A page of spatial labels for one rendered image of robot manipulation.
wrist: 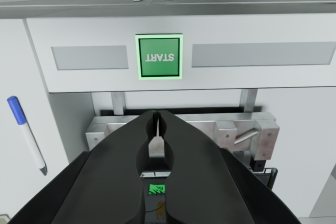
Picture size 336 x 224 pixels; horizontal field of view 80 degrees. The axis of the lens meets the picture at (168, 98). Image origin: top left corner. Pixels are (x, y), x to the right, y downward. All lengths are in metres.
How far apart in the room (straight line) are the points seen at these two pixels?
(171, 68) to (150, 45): 0.04
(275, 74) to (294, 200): 0.54
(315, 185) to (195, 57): 0.59
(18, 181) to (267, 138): 0.44
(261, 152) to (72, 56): 0.37
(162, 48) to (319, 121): 0.45
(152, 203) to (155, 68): 0.36
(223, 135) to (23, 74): 0.32
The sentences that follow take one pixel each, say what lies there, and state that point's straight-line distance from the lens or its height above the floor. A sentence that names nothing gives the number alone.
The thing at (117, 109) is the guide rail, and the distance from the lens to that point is 0.42.
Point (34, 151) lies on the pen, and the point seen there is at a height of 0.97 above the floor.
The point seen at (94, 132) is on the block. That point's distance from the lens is 0.40.
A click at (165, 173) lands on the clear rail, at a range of 0.46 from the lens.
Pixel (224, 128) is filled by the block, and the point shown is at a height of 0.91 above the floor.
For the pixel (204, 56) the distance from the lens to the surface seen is 0.27.
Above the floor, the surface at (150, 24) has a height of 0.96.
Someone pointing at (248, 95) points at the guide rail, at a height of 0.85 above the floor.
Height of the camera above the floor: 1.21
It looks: 62 degrees down
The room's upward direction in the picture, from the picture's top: 177 degrees clockwise
